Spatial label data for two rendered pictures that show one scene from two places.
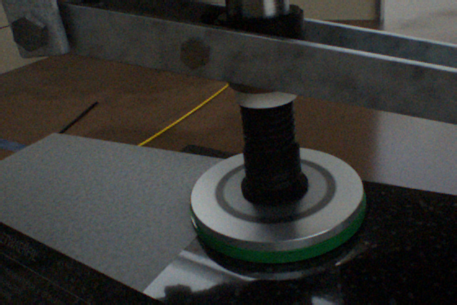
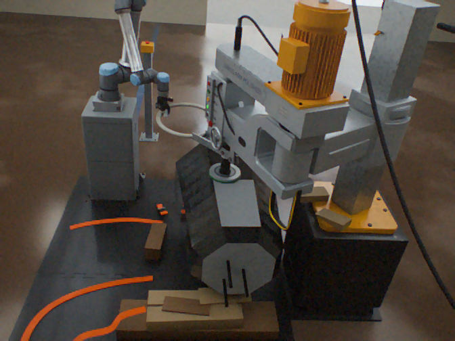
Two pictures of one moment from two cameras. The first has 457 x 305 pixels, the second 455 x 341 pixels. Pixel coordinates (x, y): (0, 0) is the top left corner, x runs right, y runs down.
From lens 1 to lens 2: 3.01 m
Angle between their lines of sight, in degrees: 105
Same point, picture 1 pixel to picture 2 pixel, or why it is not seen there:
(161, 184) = (229, 189)
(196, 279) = (246, 176)
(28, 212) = (252, 203)
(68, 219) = (248, 196)
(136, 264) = (249, 183)
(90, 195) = (240, 197)
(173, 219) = (237, 183)
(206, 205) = (235, 176)
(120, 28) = not seen: hidden behind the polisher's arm
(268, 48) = not seen: hidden behind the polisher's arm
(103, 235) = (248, 189)
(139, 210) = (238, 189)
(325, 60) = not seen: hidden behind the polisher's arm
